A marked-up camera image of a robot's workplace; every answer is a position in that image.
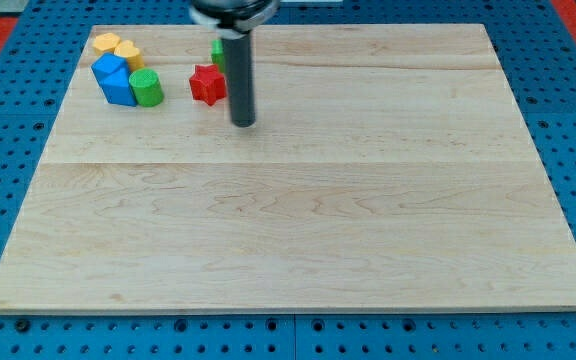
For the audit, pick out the blue triangular block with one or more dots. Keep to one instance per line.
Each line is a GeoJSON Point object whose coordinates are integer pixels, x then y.
{"type": "Point", "coordinates": [117, 90]}

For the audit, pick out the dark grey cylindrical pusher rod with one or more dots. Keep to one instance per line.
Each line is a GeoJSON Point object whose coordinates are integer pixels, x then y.
{"type": "Point", "coordinates": [240, 79]}

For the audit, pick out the yellow heart block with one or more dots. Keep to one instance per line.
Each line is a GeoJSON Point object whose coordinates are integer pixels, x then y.
{"type": "Point", "coordinates": [132, 54]}

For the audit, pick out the black silver robot wrist flange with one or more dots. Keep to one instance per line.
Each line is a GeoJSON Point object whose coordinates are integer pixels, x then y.
{"type": "Point", "coordinates": [237, 17]}

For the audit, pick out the green star block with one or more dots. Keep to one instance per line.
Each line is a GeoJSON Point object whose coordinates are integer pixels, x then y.
{"type": "Point", "coordinates": [218, 55]}

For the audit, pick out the light wooden board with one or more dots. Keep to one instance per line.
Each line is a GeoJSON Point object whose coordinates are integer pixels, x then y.
{"type": "Point", "coordinates": [390, 170]}

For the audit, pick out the green cylinder block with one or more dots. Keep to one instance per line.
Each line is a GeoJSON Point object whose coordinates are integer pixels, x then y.
{"type": "Point", "coordinates": [146, 87]}

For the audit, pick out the yellow hexagon block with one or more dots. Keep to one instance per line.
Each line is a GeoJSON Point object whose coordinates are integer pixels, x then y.
{"type": "Point", "coordinates": [105, 43]}

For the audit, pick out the blue pentagon block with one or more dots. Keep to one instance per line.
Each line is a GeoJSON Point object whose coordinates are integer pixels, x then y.
{"type": "Point", "coordinates": [106, 65]}

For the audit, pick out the red star block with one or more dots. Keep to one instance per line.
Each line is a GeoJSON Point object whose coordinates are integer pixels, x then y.
{"type": "Point", "coordinates": [207, 84]}

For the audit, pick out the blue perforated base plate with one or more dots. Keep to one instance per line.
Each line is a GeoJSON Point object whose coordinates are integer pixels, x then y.
{"type": "Point", "coordinates": [538, 55]}

